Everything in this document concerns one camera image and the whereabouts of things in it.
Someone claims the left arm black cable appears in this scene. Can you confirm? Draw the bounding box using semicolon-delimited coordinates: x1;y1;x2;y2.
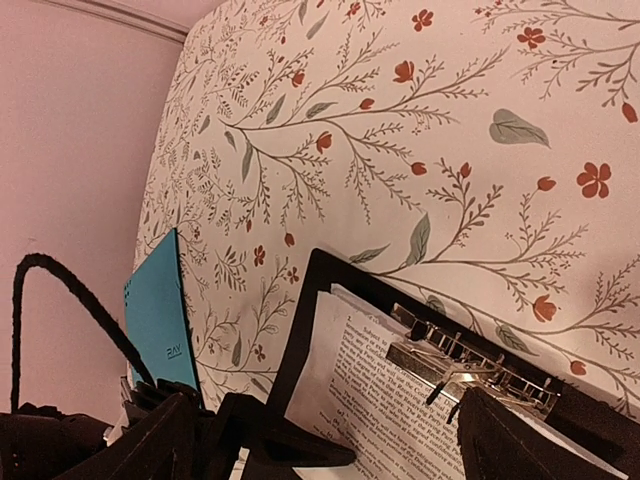
9;253;156;414

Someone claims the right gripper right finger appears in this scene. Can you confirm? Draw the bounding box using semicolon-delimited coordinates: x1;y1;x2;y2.
458;387;617;480

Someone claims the blue folder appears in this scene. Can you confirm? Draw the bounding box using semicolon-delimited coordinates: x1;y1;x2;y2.
124;229;201;391

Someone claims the floral tablecloth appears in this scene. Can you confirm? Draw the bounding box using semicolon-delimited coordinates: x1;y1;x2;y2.
135;1;639;418

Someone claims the printed paper sheet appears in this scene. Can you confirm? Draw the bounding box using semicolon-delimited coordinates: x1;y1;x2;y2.
284;283;629;480

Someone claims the black clip folder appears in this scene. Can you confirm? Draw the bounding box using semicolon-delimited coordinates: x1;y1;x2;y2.
267;248;640;480

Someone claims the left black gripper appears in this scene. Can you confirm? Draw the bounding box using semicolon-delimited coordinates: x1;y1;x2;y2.
1;379;200;479

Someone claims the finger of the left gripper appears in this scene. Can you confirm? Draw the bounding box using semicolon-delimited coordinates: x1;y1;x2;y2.
204;393;356;479

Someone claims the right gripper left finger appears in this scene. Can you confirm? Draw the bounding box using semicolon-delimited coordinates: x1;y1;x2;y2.
59;393;196;480

